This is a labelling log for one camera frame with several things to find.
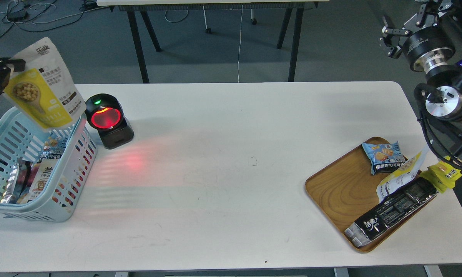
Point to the light blue plastic basket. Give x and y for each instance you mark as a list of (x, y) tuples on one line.
[(22, 138)]

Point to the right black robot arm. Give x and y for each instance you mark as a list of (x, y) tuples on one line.
[(439, 101)]

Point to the yellow cartoon snack packet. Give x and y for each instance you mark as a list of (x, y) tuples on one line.
[(442, 175)]

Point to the yellow white chickpea snack pouch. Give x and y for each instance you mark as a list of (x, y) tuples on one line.
[(44, 91)]

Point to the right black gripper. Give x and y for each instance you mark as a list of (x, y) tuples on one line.
[(431, 39)]

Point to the black barcode scanner red window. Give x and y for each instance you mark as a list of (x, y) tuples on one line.
[(105, 114)]

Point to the blue biscuit snack packet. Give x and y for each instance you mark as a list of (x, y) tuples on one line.
[(384, 158)]

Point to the snack packets inside basket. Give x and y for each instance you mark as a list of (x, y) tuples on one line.
[(28, 179)]

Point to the long black seaweed packet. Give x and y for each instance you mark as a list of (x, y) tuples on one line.
[(390, 212)]

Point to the wooden oval tray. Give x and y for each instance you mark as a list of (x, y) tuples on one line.
[(346, 189)]

